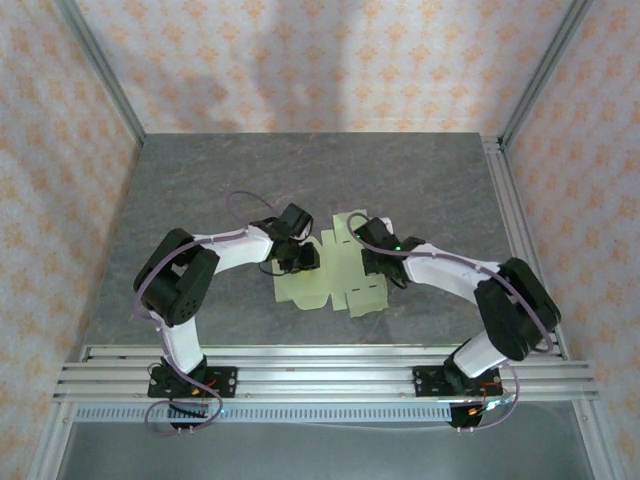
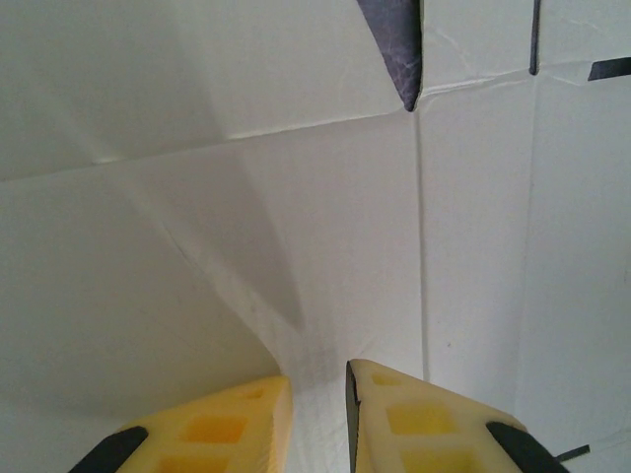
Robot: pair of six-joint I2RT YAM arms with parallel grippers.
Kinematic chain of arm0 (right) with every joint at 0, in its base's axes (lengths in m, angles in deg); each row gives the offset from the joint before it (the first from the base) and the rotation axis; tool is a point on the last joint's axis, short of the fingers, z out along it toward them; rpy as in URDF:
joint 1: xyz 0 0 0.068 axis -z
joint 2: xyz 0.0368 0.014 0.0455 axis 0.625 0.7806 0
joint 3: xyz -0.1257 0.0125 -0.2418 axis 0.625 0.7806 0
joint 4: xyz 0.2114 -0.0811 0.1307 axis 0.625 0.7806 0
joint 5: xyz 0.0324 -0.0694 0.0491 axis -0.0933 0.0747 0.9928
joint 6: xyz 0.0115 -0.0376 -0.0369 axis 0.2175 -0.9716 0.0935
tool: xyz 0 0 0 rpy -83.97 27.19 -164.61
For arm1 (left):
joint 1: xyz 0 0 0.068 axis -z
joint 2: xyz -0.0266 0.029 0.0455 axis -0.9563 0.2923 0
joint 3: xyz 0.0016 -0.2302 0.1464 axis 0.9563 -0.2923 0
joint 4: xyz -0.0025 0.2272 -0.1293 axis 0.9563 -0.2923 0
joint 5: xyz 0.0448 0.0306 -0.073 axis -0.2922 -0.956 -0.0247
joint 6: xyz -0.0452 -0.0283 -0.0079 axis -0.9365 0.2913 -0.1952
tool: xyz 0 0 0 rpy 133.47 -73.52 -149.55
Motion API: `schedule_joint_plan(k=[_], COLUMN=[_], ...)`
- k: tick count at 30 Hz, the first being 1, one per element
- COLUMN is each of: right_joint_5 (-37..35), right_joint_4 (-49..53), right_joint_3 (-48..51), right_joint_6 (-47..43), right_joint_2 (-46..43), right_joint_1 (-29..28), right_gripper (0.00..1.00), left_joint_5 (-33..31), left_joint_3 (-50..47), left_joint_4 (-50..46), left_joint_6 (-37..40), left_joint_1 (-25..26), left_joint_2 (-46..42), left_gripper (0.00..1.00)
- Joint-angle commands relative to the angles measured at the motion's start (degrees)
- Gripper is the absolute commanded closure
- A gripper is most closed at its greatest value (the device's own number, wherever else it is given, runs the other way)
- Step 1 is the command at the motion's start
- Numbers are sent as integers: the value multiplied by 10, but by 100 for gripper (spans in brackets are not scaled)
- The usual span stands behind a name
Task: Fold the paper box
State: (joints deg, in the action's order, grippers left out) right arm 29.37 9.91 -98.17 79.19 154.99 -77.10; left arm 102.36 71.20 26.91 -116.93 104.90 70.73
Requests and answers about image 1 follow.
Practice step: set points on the pale green paper box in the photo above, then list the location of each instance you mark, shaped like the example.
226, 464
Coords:
335, 295

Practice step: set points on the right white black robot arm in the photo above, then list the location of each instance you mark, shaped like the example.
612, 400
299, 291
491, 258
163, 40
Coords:
440, 272

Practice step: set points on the grey metal shelf panel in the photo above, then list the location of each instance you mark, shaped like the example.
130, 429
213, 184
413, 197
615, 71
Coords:
320, 452

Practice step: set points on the aluminium mounting rail beam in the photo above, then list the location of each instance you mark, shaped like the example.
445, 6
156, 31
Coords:
325, 380

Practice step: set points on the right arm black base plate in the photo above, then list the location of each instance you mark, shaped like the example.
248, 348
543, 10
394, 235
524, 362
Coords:
425, 382

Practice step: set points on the aluminium side rail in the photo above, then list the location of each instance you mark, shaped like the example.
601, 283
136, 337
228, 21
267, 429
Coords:
510, 210

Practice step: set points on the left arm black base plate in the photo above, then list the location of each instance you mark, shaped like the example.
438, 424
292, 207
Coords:
225, 382

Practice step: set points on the aluminium frame post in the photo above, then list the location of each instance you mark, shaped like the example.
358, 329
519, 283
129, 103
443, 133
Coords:
107, 75
542, 75

